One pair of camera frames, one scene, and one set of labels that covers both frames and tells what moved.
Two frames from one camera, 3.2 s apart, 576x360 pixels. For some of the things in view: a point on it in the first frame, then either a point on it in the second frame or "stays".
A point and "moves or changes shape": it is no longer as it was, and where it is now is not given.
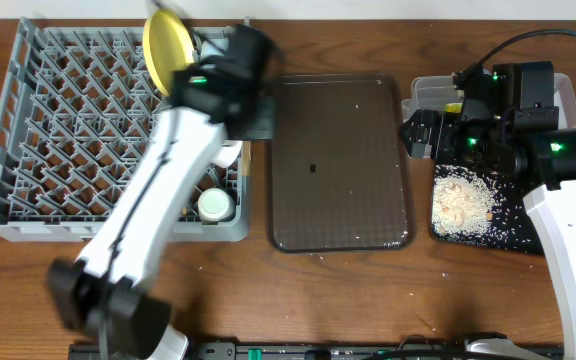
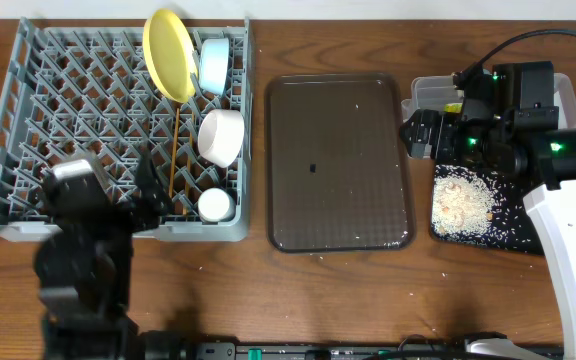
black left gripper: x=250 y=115 -> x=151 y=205
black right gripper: x=444 y=124 stays
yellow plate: x=167 y=47 stays
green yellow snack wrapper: x=453 y=107 stays
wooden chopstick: x=246 y=159 moves or changes shape
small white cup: x=216 y=204 stays
